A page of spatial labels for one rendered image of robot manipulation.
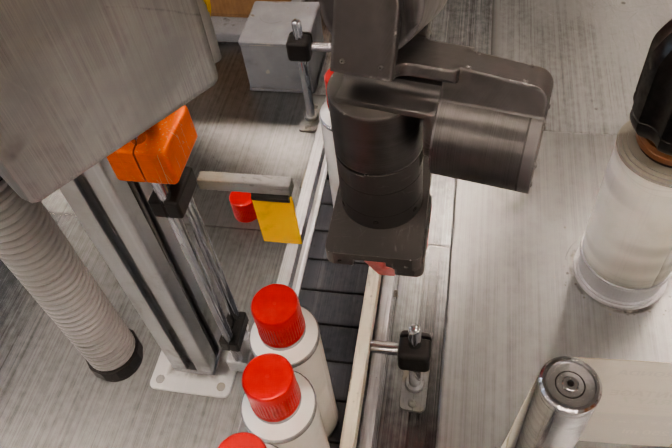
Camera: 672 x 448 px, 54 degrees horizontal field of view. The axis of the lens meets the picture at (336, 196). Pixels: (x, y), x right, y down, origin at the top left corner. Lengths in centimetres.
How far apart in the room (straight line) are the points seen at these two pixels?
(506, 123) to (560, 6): 78
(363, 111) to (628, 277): 36
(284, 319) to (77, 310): 13
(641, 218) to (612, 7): 60
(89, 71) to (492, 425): 48
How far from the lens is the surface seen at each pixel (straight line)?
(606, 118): 95
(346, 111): 38
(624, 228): 62
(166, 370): 74
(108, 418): 75
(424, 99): 38
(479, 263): 71
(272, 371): 43
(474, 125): 37
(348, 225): 45
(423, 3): 35
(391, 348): 62
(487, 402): 64
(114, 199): 49
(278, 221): 48
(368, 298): 65
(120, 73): 26
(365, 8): 35
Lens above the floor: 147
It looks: 50 degrees down
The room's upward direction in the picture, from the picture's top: 8 degrees counter-clockwise
